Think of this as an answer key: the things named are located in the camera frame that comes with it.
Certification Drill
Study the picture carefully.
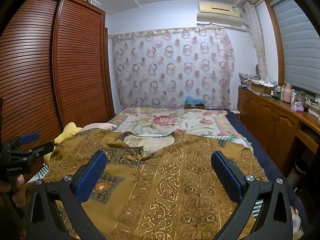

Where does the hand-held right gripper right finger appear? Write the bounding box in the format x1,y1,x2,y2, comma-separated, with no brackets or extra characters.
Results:
211,150,293,240

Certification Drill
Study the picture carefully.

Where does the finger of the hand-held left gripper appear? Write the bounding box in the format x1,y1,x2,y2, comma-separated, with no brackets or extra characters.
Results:
10,132,40,147
25,141,55,158

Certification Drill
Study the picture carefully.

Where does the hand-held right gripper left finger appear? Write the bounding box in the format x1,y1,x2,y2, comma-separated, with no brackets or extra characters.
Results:
26,150,108,240

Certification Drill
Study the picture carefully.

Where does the golden patterned garment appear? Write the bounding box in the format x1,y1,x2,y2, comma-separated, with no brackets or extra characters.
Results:
44,128,269,240

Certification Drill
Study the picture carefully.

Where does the person's left hand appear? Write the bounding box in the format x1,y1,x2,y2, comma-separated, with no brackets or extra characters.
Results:
6,174,27,200

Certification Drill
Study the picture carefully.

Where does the yellow plush toy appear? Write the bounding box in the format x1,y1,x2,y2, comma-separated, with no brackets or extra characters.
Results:
54,122,83,145

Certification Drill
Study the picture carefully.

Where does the leaf-print bed sheet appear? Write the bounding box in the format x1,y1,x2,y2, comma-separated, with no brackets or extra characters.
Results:
27,135,265,218

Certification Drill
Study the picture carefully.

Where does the navy blue bed sheet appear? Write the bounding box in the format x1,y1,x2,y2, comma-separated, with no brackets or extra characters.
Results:
225,111,308,230

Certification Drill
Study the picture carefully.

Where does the beige cloth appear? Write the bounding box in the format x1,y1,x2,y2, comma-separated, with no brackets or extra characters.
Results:
80,122,119,133

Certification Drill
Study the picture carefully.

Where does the wooden sideboard cabinet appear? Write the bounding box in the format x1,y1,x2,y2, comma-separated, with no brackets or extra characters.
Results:
237,86,320,178

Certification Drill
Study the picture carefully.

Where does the wooden louvered wardrobe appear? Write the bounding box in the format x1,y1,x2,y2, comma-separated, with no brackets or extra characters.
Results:
0,0,115,183

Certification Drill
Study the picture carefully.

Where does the blue plastic bag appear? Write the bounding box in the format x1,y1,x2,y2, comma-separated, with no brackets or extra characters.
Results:
185,96,205,105

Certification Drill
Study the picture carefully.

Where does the floral bed blanket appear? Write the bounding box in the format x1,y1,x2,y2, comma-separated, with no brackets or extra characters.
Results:
107,107,253,150

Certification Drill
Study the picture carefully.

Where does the open cardboard box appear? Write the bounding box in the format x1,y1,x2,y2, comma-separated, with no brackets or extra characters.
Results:
250,81,273,95

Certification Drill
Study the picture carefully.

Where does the floral fabric bag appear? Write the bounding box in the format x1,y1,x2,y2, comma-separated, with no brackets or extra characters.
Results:
238,72,259,88

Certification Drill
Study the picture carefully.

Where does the pink bottle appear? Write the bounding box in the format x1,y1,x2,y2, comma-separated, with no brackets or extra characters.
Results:
282,83,293,103

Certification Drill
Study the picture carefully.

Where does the circle-print sheer curtain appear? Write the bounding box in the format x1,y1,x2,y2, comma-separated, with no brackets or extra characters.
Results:
109,27,235,110

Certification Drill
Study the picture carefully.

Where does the beige tied window curtain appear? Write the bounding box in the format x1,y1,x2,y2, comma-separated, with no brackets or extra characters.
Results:
242,2,268,80

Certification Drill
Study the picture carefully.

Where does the grey window blind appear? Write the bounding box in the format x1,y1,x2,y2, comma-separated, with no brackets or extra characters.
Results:
270,0,320,90

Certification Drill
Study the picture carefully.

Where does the beige wall air conditioner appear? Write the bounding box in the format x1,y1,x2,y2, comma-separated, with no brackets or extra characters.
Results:
196,2,244,28

